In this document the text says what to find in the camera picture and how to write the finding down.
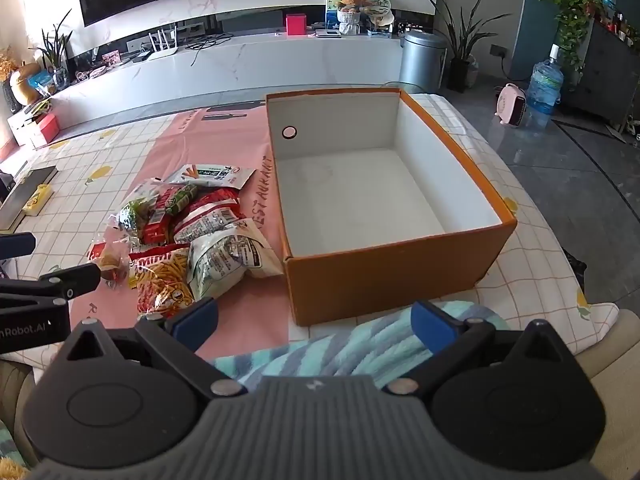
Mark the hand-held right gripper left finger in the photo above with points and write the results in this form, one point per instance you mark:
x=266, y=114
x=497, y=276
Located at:
x=197, y=319

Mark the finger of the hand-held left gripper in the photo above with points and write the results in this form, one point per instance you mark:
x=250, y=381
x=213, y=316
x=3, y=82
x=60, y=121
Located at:
x=75, y=278
x=15, y=246

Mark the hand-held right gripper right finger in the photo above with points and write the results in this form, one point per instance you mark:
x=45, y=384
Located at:
x=429, y=322

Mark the white and yellow snack packet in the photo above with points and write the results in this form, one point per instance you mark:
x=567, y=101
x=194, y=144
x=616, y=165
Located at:
x=225, y=260

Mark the orange cardboard box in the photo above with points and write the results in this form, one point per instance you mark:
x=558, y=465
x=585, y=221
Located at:
x=375, y=280

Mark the yellow small toy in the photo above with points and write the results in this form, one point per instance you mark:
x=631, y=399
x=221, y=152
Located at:
x=39, y=201

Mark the red yellow fries snack packet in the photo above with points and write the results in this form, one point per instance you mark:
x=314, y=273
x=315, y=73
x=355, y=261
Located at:
x=160, y=280

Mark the grey flat box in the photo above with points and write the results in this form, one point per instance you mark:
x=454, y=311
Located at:
x=25, y=192

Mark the blue striped blanket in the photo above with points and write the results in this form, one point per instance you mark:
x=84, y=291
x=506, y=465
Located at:
x=350, y=345

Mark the clear green snack packet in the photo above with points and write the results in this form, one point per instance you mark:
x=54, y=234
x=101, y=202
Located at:
x=134, y=212

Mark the narrow red snack packet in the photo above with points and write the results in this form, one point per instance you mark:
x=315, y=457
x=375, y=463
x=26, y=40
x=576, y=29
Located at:
x=157, y=224

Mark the red and white snack packet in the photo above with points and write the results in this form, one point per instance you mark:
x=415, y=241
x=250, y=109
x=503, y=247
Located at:
x=210, y=210

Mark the green and red snack packet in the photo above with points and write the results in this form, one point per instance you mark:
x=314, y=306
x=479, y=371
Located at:
x=181, y=199

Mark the red gift box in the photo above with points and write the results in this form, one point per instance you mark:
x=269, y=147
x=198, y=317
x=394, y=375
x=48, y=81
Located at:
x=46, y=127

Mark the white and green snack packet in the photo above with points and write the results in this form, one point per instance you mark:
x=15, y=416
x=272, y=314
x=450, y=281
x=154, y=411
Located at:
x=220, y=176

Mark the black bag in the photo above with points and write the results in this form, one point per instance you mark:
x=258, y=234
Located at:
x=579, y=270

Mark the yellow gourd vase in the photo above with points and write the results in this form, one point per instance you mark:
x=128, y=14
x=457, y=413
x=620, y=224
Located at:
x=25, y=85

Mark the blue packet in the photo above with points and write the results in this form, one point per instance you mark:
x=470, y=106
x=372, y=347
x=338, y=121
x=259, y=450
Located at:
x=40, y=81

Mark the beige sofa cushion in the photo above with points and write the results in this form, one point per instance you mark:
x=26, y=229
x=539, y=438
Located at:
x=610, y=350

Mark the dried orange flowers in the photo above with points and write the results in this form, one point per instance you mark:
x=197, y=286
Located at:
x=5, y=62

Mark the green plant in glass vase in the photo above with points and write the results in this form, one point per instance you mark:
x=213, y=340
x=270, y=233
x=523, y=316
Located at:
x=57, y=55

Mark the pink heater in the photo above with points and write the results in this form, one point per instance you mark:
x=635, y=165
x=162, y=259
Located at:
x=510, y=106

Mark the clear plastic chair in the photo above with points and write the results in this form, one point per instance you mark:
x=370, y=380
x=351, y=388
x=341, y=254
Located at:
x=402, y=87

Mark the white router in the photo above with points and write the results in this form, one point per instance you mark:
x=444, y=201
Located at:
x=162, y=51

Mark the white marble TV stand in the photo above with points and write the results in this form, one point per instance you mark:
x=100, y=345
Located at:
x=225, y=75

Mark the potted snake plant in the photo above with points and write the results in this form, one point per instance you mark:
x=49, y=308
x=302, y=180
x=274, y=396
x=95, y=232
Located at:
x=460, y=72

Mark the silver trash can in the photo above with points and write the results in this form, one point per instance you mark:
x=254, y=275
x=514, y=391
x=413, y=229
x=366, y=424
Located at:
x=422, y=62

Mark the blue water bottle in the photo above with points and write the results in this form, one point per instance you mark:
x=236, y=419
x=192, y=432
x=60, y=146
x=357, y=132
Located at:
x=545, y=85

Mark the flat grey device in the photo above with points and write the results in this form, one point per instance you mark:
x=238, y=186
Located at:
x=327, y=33

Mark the dark grey cabinet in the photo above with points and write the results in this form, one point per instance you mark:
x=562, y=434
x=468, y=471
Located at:
x=610, y=75

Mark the small red box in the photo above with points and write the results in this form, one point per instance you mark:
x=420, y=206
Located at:
x=296, y=24

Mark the teddy bear bouquet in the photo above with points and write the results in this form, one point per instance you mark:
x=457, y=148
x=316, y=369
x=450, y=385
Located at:
x=348, y=12

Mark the round paper fan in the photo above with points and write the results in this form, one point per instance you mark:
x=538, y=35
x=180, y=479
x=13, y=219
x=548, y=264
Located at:
x=378, y=4

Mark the green picture card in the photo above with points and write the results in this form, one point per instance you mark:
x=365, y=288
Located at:
x=331, y=7

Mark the trailing vine plant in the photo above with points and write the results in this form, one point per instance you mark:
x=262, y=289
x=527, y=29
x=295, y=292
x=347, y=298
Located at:
x=575, y=5

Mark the group of bottles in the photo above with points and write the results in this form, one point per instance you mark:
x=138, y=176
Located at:
x=617, y=17

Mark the pink photo frame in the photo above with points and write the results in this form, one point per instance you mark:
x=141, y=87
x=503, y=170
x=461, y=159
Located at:
x=111, y=57

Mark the wall socket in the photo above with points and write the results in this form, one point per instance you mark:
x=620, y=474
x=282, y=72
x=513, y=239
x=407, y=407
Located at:
x=498, y=51

